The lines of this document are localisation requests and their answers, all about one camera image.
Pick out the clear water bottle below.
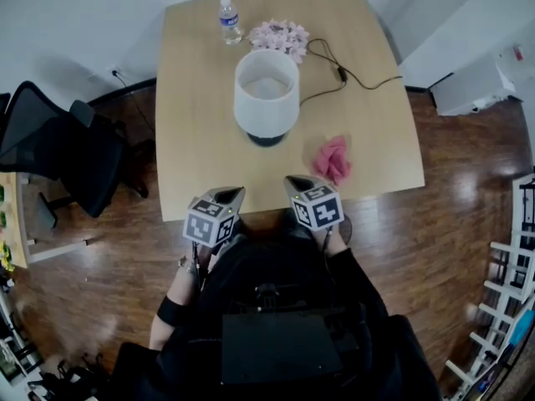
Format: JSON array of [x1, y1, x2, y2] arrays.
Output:
[[218, 0, 243, 45]]

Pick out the person's right forearm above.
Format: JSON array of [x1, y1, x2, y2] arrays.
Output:
[[321, 227, 390, 321]]

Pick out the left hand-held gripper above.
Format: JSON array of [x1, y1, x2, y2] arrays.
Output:
[[182, 186, 247, 248]]

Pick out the black floor cable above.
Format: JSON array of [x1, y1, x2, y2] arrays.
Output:
[[112, 71, 156, 141]]

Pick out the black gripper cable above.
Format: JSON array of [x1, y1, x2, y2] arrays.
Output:
[[191, 242, 210, 287], [321, 227, 335, 283]]

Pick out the black equipment pile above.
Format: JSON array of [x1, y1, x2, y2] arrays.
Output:
[[24, 351, 112, 401]]

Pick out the person's black clothing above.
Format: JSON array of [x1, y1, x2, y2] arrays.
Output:
[[112, 219, 442, 401]]

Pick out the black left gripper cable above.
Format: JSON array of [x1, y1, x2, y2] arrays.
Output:
[[191, 242, 210, 287]]

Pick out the black wristband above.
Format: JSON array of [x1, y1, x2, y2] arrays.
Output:
[[156, 294, 189, 327]]

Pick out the clear water jug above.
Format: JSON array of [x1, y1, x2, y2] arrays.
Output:
[[497, 42, 535, 91]]

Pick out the black chest harness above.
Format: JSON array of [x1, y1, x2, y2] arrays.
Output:
[[221, 284, 360, 386]]

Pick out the white table lamp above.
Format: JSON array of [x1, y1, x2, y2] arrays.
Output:
[[232, 48, 301, 148]]

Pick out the person's left forearm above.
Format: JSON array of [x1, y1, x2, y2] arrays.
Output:
[[149, 244, 210, 350]]

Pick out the white leg wooden table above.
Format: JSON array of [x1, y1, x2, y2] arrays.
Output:
[[0, 171, 91, 269]]

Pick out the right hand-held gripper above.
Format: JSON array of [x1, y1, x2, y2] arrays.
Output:
[[283, 175, 345, 231]]

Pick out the person's blue jeans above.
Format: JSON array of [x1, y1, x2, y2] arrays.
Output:
[[279, 213, 314, 241]]

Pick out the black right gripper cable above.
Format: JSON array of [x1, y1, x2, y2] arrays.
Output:
[[321, 227, 335, 283]]

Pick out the black lamp power cable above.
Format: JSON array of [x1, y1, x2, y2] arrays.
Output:
[[298, 38, 403, 108]]

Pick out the pink flowers in cream pot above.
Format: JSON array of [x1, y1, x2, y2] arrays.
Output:
[[248, 18, 311, 64]]

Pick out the black railing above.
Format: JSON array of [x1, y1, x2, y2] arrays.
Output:
[[512, 175, 535, 233]]

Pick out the pink cloth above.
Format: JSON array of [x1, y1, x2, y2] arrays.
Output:
[[312, 135, 353, 186]]

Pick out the blue box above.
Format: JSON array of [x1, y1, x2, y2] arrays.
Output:
[[507, 309, 535, 346]]

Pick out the black mesh headrest office chair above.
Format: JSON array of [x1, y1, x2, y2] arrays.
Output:
[[0, 80, 155, 229]]

